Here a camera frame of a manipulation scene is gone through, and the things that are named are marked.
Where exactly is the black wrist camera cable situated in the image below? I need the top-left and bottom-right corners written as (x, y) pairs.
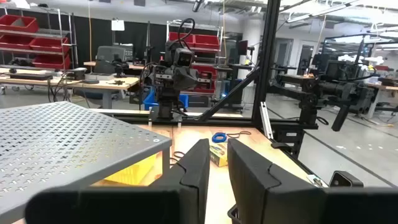
top-left (176, 17), bottom-right (197, 51)

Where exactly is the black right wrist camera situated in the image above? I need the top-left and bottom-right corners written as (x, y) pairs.
top-left (173, 47), bottom-right (196, 68)

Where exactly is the metal wire rack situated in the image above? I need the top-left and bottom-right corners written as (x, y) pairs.
top-left (0, 4), bottom-right (78, 72)
top-left (165, 19), bottom-right (224, 96)

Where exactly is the yellow plastic basket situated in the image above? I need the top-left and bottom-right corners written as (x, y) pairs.
top-left (103, 153), bottom-right (157, 187)

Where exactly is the white paper sign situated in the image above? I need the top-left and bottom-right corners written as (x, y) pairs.
top-left (111, 19), bottom-right (126, 32)

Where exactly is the blue spiral coil ring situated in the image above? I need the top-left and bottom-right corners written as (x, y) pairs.
top-left (211, 132), bottom-right (228, 144)

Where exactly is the yellow green crayon box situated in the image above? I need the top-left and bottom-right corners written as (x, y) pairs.
top-left (208, 142), bottom-right (229, 168)

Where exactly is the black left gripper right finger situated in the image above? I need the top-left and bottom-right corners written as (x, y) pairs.
top-left (227, 138), bottom-right (398, 224)

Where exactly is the red storage bin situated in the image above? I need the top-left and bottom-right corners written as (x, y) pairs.
top-left (32, 54), bottom-right (72, 70)
top-left (0, 34), bottom-right (34, 50)
top-left (29, 37), bottom-right (70, 53)
top-left (192, 64), bottom-right (218, 94)
top-left (168, 31), bottom-right (195, 48)
top-left (193, 34), bottom-right (221, 50)
top-left (0, 14), bottom-right (40, 34)

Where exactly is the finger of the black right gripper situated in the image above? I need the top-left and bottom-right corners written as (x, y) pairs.
top-left (172, 67), bottom-right (187, 91)
top-left (185, 67), bottom-right (200, 91)

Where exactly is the black table-level camera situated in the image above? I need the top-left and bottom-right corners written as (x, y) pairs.
top-left (328, 170), bottom-right (364, 189)

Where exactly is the dark thin rubber band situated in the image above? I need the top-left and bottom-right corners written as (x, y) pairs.
top-left (169, 151), bottom-right (187, 166)
top-left (226, 130), bottom-right (252, 139)

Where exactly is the wooden workbench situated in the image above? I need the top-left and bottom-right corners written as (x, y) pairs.
top-left (0, 72), bottom-right (140, 110)

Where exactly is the grey equipment box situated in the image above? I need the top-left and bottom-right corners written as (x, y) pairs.
top-left (93, 45), bottom-right (134, 75)

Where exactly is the grey perforated metal shelf riser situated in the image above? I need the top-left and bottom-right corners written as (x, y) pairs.
top-left (0, 101), bottom-right (173, 224)

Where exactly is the silver aluminium bar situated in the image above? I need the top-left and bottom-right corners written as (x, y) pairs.
top-left (259, 101), bottom-right (275, 140)

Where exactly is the black flat bracket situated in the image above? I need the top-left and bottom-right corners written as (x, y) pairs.
top-left (270, 141), bottom-right (292, 150)

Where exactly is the blue plastic bin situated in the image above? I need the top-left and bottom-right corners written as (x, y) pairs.
top-left (142, 88), bottom-right (189, 111)

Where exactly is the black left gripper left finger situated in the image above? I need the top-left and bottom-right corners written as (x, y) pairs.
top-left (24, 138), bottom-right (211, 224)

